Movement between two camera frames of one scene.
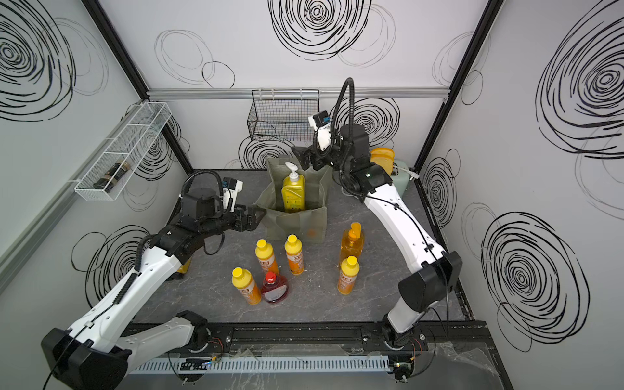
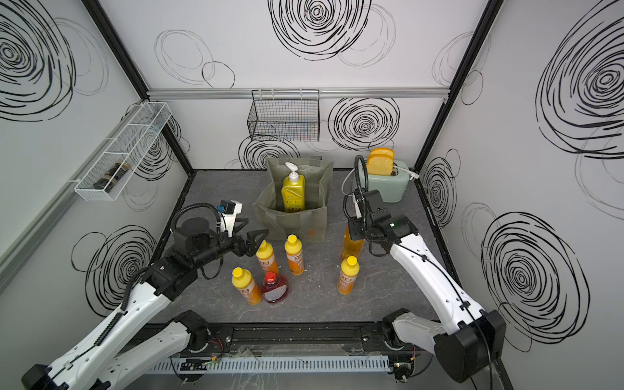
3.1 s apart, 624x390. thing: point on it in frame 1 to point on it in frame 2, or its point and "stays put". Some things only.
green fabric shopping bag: [307, 227] stays put
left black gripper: [252, 223] to [250, 248]
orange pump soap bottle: [352, 243] stays put
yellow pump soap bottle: [293, 190] stays put
